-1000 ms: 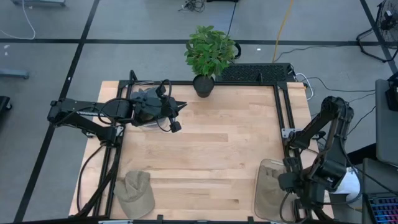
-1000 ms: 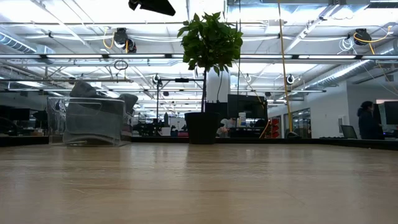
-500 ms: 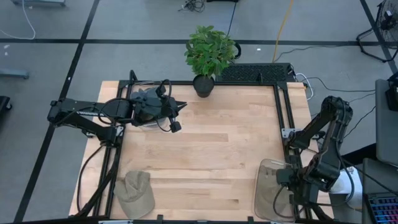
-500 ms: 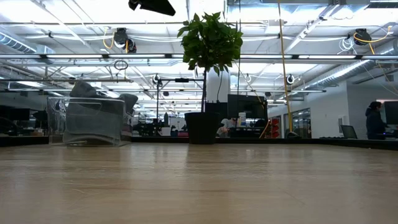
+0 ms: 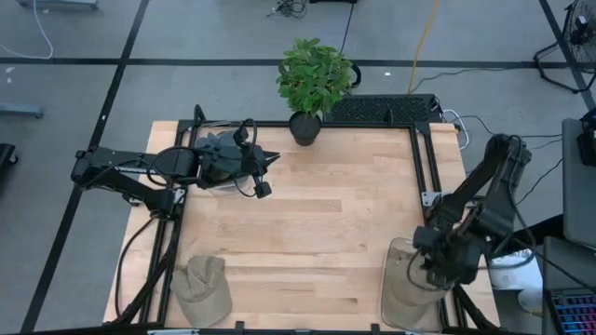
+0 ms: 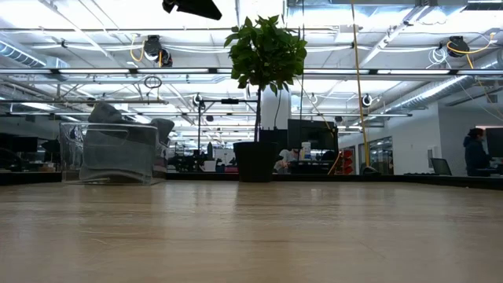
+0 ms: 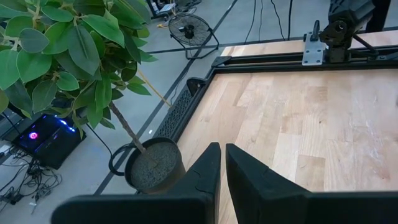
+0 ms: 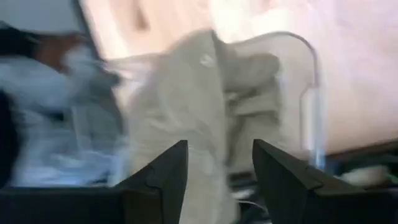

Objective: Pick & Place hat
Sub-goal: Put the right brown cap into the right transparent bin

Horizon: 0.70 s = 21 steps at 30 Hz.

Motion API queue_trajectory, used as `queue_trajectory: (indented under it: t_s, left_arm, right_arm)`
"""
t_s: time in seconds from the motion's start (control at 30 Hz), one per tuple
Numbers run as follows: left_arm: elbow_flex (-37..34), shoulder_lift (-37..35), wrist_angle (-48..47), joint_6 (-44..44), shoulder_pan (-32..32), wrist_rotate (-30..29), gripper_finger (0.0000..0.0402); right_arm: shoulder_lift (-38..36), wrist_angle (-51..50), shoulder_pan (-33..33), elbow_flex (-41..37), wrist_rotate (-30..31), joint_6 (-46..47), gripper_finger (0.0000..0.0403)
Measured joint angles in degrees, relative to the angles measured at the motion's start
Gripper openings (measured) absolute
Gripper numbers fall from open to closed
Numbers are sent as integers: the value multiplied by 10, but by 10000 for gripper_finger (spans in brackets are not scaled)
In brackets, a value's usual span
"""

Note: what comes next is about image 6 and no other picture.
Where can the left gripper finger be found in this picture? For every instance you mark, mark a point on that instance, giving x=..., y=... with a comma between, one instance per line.
x=192, y=8

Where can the black computer monitor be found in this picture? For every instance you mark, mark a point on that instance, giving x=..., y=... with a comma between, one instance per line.
x=312, y=135

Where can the dark desk monitor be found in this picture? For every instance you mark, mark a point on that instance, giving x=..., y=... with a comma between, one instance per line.
x=495, y=141

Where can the white bottle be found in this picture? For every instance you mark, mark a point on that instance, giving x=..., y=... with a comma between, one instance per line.
x=305, y=149

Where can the clear plastic bin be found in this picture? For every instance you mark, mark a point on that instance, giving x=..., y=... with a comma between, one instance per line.
x=68, y=157

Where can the red storage rack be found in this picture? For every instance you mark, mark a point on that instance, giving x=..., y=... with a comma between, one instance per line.
x=347, y=161

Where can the silver ventilation duct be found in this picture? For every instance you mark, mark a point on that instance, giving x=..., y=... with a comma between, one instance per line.
x=432, y=92

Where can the green plant in black pot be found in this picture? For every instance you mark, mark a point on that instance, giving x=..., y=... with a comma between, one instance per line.
x=255, y=161

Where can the person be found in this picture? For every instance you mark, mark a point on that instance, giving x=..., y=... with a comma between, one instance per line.
x=288, y=155
x=475, y=153

